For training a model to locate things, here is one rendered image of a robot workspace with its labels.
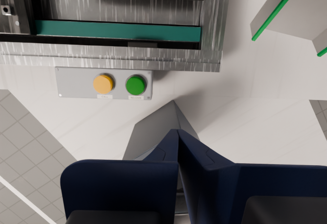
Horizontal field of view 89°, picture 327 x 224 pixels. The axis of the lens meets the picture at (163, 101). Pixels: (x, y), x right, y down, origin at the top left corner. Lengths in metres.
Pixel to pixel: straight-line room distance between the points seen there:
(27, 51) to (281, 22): 0.50
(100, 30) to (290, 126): 0.59
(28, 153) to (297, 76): 1.98
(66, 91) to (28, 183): 1.82
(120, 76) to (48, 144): 1.51
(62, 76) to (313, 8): 0.48
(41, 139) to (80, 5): 1.52
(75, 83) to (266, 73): 0.49
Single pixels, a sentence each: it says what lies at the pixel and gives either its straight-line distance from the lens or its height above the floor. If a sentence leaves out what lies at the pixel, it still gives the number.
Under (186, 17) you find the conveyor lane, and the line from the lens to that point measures 0.42.
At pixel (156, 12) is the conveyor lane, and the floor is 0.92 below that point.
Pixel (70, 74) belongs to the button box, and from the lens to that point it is 0.41.
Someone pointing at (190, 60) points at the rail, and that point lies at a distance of 0.38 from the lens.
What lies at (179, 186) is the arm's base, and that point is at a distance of 0.29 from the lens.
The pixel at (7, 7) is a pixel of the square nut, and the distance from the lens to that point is 0.45.
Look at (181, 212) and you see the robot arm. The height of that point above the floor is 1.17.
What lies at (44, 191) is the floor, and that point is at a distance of 2.18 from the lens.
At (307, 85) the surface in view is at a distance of 0.63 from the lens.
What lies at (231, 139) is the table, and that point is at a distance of 0.58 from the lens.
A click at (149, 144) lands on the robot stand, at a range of 0.33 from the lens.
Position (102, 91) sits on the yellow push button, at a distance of 0.38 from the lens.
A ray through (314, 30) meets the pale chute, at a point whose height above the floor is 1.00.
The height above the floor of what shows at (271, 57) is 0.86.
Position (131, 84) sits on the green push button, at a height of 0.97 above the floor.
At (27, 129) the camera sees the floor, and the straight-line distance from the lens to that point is 1.87.
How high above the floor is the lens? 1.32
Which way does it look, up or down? 74 degrees down
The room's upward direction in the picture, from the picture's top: 177 degrees clockwise
